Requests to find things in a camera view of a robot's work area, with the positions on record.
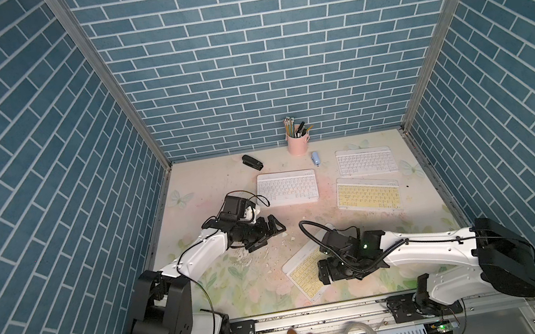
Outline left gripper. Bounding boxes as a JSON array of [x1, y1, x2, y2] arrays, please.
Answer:
[[234, 211, 288, 253]]

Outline yellow keyboard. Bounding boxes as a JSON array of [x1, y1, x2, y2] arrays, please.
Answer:
[[282, 239, 328, 303], [336, 178, 403, 211]]

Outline white keyboard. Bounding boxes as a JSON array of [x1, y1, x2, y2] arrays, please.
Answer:
[[256, 169, 320, 208], [335, 146, 398, 177]]

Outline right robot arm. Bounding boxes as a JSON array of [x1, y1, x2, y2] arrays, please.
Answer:
[[317, 218, 535, 316]]

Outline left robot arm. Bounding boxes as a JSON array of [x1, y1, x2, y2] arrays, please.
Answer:
[[125, 215, 286, 334]]

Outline black stapler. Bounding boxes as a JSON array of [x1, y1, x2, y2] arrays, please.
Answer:
[[242, 154, 264, 171]]

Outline blue correction tape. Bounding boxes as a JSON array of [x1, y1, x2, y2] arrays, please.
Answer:
[[311, 152, 321, 167]]

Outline pink pen cup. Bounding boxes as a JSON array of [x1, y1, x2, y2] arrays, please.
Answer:
[[286, 122, 310, 157]]

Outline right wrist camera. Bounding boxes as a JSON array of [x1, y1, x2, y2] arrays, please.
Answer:
[[299, 220, 361, 262]]

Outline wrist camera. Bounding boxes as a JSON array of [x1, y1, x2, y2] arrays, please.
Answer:
[[219, 195, 260, 223], [299, 220, 361, 262]]

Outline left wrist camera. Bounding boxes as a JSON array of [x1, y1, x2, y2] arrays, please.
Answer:
[[219, 195, 260, 223]]

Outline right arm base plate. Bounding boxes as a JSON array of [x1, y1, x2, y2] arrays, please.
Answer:
[[383, 292, 464, 324]]

